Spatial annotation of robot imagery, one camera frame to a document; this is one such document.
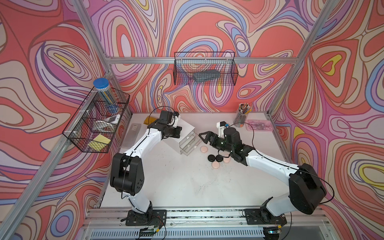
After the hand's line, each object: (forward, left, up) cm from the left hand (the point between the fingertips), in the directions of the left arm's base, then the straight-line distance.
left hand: (180, 132), depth 90 cm
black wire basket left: (-9, +42, +14) cm, 45 cm away
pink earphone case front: (-15, -22, -14) cm, 30 cm away
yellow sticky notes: (-20, +32, +18) cm, 42 cm away
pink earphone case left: (-4, -15, -14) cm, 21 cm away
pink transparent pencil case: (+17, -58, -13) cm, 62 cm away
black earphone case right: (-11, -24, -13) cm, 30 cm away
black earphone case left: (-11, -19, -13) cm, 26 cm away
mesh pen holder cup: (+17, -41, -5) cm, 45 cm away
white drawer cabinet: (-2, -4, -1) cm, 5 cm away
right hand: (-9, -14, +3) cm, 17 cm away
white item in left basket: (-6, +32, +17) cm, 37 cm away
